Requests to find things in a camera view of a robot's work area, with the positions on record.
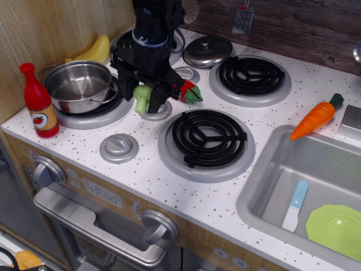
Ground front left stove burner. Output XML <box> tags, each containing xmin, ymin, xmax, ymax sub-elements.
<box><xmin>55</xmin><ymin>91</ymin><xmax>133</xmax><ymax>130</ymax></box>

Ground blue handled toy knife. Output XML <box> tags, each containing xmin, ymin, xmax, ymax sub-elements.
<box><xmin>281</xmin><ymin>180</ymin><xmax>309</xmax><ymax>232</ymax></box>

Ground red toy ketchup bottle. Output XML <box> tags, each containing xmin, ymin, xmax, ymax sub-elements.
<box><xmin>20</xmin><ymin>63</ymin><xmax>60</xmax><ymax>138</ymax></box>

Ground yellow object on floor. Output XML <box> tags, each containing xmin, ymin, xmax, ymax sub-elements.
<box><xmin>15</xmin><ymin>251</ymin><xmax>42</xmax><ymax>270</ymax></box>

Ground orange toy carrot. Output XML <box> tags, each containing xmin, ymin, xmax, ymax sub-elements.
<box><xmin>289</xmin><ymin>93</ymin><xmax>344</xmax><ymax>141</ymax></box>

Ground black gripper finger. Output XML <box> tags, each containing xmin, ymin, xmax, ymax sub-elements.
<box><xmin>118</xmin><ymin>70</ymin><xmax>139</xmax><ymax>101</ymax></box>
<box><xmin>148</xmin><ymin>84</ymin><xmax>171</xmax><ymax>113</ymax></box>

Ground silver oven door handle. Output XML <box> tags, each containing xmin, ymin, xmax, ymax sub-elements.
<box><xmin>34</xmin><ymin>188</ymin><xmax>166</xmax><ymax>270</ymax></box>

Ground front right stove burner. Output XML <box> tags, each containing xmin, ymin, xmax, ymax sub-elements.
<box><xmin>157</xmin><ymin>109</ymin><xmax>256</xmax><ymax>183</ymax></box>

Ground steel utensil at right edge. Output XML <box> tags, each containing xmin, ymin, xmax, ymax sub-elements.
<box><xmin>353</xmin><ymin>41</ymin><xmax>361</xmax><ymax>63</ymax></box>

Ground grey stovetop knob middle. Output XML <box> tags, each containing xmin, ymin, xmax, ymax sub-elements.
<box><xmin>140</xmin><ymin>101</ymin><xmax>173</xmax><ymax>121</ymax></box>

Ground left oven dial knob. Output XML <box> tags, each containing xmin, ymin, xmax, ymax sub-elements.
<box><xmin>33</xmin><ymin>155</ymin><xmax>67</xmax><ymax>187</ymax></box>

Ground right oven dial knob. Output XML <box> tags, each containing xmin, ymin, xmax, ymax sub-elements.
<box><xmin>141</xmin><ymin>209</ymin><xmax>179</xmax><ymax>246</ymax></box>

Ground yellow toy banana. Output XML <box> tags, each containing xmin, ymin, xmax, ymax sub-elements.
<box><xmin>64</xmin><ymin>35</ymin><xmax>110</xmax><ymax>64</ymax></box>

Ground red toy chili pepper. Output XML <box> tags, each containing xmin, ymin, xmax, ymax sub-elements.
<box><xmin>170</xmin><ymin>79</ymin><xmax>203</xmax><ymax>103</ymax></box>

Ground hanging perforated steel ladle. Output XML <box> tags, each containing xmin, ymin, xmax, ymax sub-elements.
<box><xmin>182</xmin><ymin>0</ymin><xmax>200</xmax><ymax>24</ymax></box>

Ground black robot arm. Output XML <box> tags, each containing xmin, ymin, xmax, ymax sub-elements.
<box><xmin>111</xmin><ymin>1</ymin><xmax>185</xmax><ymax>113</ymax></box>

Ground green toy broccoli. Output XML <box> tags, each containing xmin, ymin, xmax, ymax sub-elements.
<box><xmin>133</xmin><ymin>85</ymin><xmax>152</xmax><ymax>115</ymax></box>

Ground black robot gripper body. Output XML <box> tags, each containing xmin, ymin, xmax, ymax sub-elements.
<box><xmin>111</xmin><ymin>39</ymin><xmax>182</xmax><ymax>89</ymax></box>

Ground back right stove burner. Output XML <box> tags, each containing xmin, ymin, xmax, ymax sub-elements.
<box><xmin>209</xmin><ymin>55</ymin><xmax>292</xmax><ymax>108</ymax></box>

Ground green toy plate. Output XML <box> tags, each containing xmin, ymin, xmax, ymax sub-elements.
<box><xmin>305</xmin><ymin>204</ymin><xmax>360</xmax><ymax>261</ymax></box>

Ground grey faucet base block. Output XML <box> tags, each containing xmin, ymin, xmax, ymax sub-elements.
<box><xmin>337</xmin><ymin>105</ymin><xmax>361</xmax><ymax>141</ymax></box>

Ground oven dial knob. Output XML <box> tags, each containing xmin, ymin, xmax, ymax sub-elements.
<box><xmin>141</xmin><ymin>209</ymin><xmax>179</xmax><ymax>246</ymax></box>
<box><xmin>33</xmin><ymin>155</ymin><xmax>67</xmax><ymax>187</ymax></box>

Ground silver sink basin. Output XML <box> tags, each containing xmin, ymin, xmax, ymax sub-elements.
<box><xmin>236</xmin><ymin>125</ymin><xmax>360</xmax><ymax>270</ymax></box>

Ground grey stovetop knob front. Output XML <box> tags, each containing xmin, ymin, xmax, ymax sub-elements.
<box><xmin>99</xmin><ymin>133</ymin><xmax>139</xmax><ymax>164</ymax></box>

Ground grey stovetop knob back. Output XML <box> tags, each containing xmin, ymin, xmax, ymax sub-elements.
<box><xmin>174</xmin><ymin>66</ymin><xmax>200</xmax><ymax>85</ymax></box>

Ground steel pot lid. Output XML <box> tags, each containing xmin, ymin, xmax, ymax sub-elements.
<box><xmin>182</xmin><ymin>36</ymin><xmax>233</xmax><ymax>68</ymax></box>

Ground grey stovetop knob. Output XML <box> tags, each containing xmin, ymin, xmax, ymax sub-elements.
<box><xmin>140</xmin><ymin>101</ymin><xmax>173</xmax><ymax>121</ymax></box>
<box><xmin>174</xmin><ymin>66</ymin><xmax>200</xmax><ymax>85</ymax></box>
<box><xmin>99</xmin><ymin>133</ymin><xmax>139</xmax><ymax>164</ymax></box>

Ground stainless steel pan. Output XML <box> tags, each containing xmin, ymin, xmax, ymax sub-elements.
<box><xmin>43</xmin><ymin>60</ymin><xmax>118</xmax><ymax>114</ymax></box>

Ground black cable on floor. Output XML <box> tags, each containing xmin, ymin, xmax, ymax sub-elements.
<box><xmin>0</xmin><ymin>246</ymin><xmax>18</xmax><ymax>269</ymax></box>

